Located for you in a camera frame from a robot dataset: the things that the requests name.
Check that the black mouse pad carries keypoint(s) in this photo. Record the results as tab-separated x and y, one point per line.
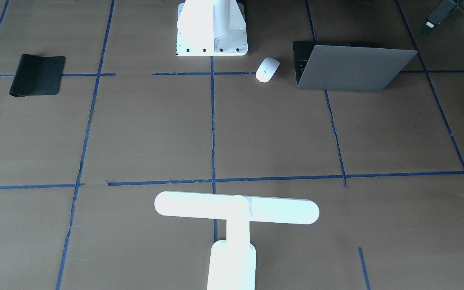
37	75

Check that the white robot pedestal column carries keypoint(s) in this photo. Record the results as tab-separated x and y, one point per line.
211	28

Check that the grey laptop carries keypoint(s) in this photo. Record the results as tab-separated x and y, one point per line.
342	67

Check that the white desk lamp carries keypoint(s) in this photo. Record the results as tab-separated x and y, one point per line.
232	264

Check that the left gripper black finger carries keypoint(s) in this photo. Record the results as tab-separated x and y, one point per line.
439	14

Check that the white computer mouse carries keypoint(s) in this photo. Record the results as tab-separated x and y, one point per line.
267	69

